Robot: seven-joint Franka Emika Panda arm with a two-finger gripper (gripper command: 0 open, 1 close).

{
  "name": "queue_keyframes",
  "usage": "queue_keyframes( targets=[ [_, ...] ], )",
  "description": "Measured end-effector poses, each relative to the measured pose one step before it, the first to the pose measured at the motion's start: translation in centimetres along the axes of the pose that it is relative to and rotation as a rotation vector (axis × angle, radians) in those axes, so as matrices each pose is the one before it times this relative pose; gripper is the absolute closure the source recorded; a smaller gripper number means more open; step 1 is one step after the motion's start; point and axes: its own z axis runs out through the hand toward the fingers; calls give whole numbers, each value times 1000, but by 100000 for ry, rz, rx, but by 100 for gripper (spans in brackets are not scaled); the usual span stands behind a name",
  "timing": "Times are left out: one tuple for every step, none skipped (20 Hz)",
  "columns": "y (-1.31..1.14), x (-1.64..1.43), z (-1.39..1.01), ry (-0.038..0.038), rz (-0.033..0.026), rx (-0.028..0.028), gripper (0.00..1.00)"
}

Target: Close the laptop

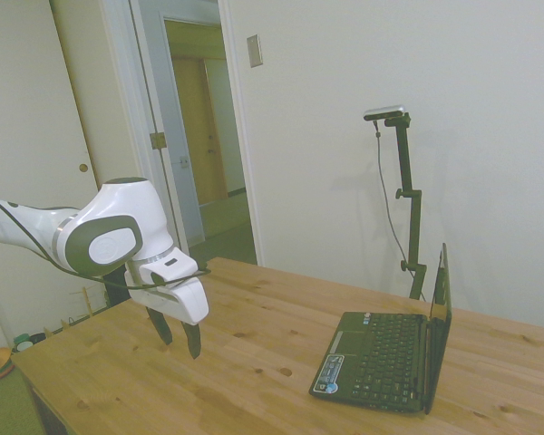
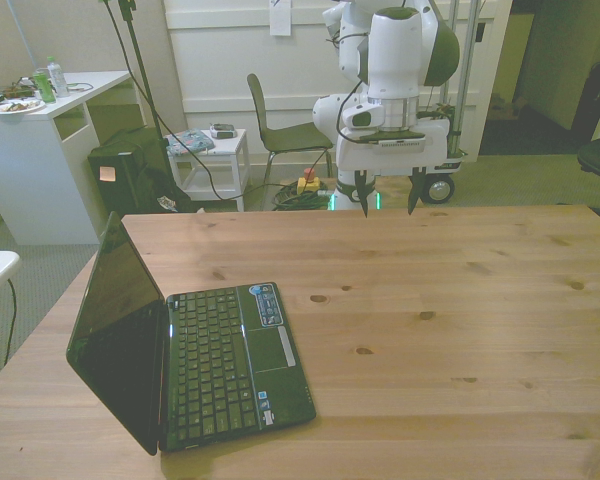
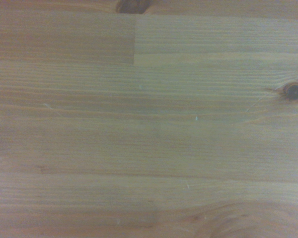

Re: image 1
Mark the grey camera cable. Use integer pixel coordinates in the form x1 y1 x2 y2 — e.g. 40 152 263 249
372 120 413 274

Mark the black camera stand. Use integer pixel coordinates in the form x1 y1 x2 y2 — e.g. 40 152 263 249
383 112 430 301

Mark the white closet door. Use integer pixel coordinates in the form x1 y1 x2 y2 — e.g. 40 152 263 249
49 0 158 191

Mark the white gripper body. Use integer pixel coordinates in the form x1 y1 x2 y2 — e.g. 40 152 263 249
124 247 210 326

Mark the wooden hallway door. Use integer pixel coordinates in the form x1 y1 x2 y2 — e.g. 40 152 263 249
171 56 231 206

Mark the silver camera on stand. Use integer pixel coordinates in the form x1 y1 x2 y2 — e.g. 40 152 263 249
363 104 410 122

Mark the metal wall switch plate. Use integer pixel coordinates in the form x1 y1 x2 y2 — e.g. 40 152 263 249
246 34 264 69

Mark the black netbook laptop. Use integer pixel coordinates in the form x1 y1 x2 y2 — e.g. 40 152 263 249
308 242 453 416

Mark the white open door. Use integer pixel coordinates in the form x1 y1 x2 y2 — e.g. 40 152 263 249
130 0 206 249

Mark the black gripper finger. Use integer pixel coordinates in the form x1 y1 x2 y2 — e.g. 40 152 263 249
179 320 204 361
146 306 174 350

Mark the wooden dish rack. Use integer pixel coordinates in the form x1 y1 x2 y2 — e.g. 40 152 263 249
59 285 111 328

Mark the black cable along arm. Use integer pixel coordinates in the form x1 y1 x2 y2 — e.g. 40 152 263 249
0 191 213 287

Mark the black post behind table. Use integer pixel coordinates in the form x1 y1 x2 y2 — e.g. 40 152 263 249
105 267 131 311

